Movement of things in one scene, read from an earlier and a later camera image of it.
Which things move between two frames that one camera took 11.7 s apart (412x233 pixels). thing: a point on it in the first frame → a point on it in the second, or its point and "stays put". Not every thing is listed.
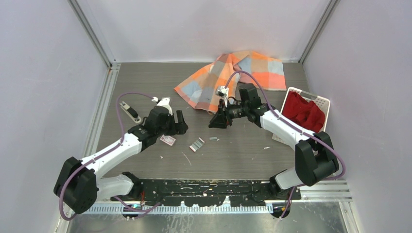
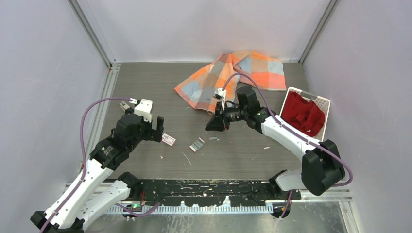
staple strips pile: x=197 y=144 stays put
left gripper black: x=178 y=128 → x=155 y=135
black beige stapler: x=130 y=112 stays put
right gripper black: x=219 y=120 stays put
